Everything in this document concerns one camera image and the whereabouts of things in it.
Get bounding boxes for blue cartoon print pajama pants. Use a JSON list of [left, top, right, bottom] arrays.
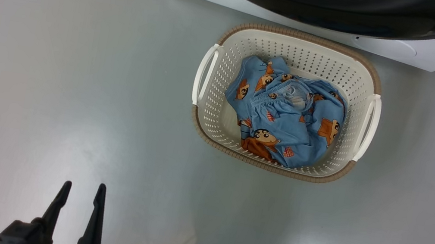
[[233, 67, 352, 176]]

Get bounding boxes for round white drain filter cover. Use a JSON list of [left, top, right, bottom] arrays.
[[350, 32, 419, 62]]

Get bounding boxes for cream perforated laundry basket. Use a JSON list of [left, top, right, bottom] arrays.
[[181, 14, 392, 192]]

